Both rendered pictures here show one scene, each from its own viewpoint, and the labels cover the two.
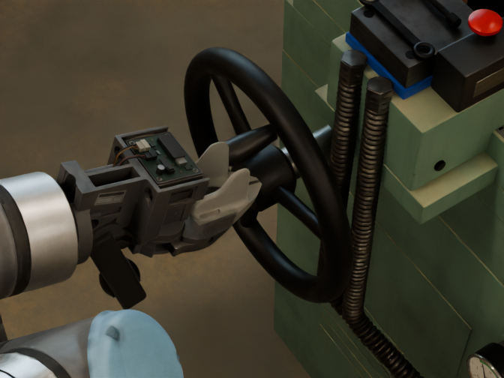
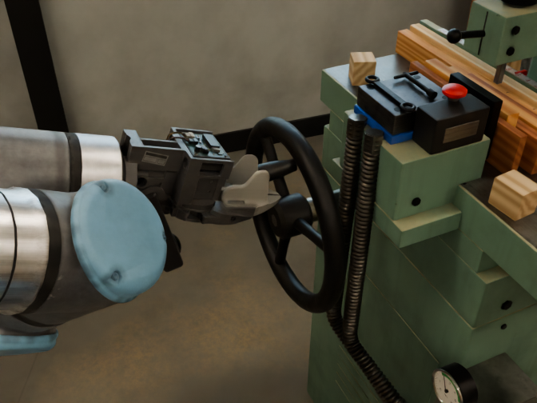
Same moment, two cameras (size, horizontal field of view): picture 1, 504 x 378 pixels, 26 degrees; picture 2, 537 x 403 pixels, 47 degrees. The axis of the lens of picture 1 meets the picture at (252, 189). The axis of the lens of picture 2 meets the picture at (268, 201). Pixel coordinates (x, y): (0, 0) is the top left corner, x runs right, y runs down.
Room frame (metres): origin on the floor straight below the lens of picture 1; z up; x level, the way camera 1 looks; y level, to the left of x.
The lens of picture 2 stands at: (0.00, -0.09, 1.38)
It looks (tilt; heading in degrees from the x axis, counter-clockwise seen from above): 38 degrees down; 9
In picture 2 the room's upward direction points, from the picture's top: straight up
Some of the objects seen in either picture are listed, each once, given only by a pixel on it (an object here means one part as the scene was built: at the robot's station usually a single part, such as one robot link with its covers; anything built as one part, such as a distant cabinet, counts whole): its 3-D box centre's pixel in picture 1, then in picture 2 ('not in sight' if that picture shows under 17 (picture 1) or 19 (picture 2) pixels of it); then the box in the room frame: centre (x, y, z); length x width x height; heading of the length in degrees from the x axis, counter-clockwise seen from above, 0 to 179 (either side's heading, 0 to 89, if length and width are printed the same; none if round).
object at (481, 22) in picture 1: (485, 22); (454, 90); (0.70, -0.21, 1.02); 0.03 x 0.03 x 0.01
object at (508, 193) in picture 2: not in sight; (515, 194); (0.63, -0.29, 0.92); 0.04 x 0.03 x 0.04; 39
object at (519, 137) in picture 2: not in sight; (459, 114); (0.80, -0.24, 0.93); 0.24 x 0.01 x 0.06; 33
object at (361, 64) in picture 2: not in sight; (362, 68); (0.95, -0.10, 0.92); 0.04 x 0.04 x 0.04; 12
